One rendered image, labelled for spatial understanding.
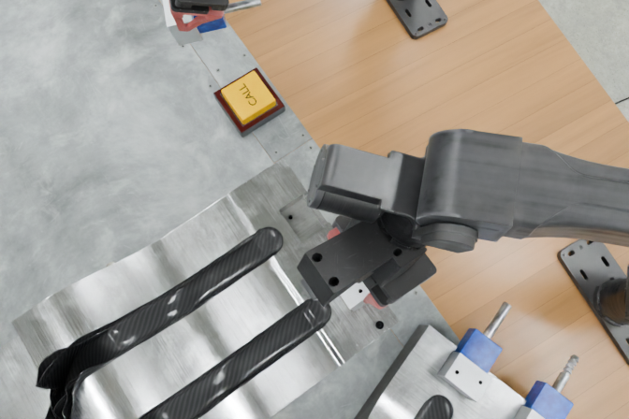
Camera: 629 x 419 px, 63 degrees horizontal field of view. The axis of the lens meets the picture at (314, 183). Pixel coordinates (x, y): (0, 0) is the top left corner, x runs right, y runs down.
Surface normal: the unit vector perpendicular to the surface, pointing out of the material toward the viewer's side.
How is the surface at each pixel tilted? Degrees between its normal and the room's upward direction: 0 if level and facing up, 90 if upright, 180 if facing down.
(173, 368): 28
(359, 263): 21
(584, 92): 0
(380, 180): 9
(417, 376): 0
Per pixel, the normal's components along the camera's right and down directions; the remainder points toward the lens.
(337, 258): 0.26, -0.52
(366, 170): 0.20, -0.22
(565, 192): -0.14, -0.29
